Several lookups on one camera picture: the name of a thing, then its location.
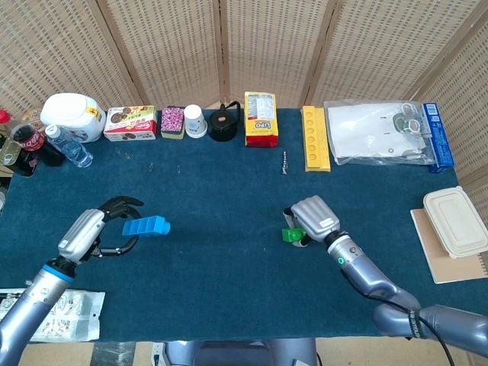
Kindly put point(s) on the clear plastic packet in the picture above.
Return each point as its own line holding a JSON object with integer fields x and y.
{"x": 76, "y": 320}

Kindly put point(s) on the white paper cup stack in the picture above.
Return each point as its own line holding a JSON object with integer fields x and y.
{"x": 195, "y": 122}

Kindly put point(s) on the cookie box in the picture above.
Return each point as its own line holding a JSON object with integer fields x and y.
{"x": 131, "y": 124}

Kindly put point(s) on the clear plastic bottle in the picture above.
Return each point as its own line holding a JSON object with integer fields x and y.
{"x": 74, "y": 150}

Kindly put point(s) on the blue toy brick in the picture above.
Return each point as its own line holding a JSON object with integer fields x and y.
{"x": 146, "y": 225}

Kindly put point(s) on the beige lunch container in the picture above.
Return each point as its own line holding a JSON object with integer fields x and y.
{"x": 453, "y": 219}

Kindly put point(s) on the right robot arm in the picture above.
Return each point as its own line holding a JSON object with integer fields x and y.
{"x": 381, "y": 289}

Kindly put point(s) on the dark sauce bottle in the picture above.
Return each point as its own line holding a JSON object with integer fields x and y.
{"x": 15, "y": 160}

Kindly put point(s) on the woven folding screen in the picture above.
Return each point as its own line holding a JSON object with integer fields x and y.
{"x": 171, "y": 49}

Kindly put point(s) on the clear bag with white paper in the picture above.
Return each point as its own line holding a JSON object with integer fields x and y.
{"x": 366, "y": 133}

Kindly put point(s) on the pink and yellow sponge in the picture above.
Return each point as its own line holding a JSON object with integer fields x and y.
{"x": 172, "y": 122}

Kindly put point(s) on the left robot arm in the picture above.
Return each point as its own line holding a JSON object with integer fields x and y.
{"x": 26, "y": 309}

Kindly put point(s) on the green toy brick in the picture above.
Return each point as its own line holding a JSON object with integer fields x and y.
{"x": 291, "y": 234}

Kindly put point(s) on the blue cardboard box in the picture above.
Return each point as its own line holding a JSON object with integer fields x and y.
{"x": 440, "y": 141}

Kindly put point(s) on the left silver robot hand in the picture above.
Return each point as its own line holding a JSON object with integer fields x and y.
{"x": 82, "y": 234}

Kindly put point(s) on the white plastic jug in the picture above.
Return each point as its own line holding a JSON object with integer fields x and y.
{"x": 72, "y": 114}

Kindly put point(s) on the brown spiral notebook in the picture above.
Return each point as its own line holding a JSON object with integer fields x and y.
{"x": 446, "y": 267}

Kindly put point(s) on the red yellow snack bag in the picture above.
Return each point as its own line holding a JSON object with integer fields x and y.
{"x": 261, "y": 122}

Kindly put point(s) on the cola bottle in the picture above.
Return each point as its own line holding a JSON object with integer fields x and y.
{"x": 36, "y": 146}

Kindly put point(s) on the yellow tray with holes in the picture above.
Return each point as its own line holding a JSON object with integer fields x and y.
{"x": 315, "y": 141}

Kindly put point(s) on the red capped bottle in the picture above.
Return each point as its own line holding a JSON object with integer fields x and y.
{"x": 3, "y": 117}

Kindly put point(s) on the robot torso base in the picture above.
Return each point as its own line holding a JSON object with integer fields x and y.
{"x": 236, "y": 352}

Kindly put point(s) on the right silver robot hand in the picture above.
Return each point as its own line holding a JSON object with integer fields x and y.
{"x": 314, "y": 221}

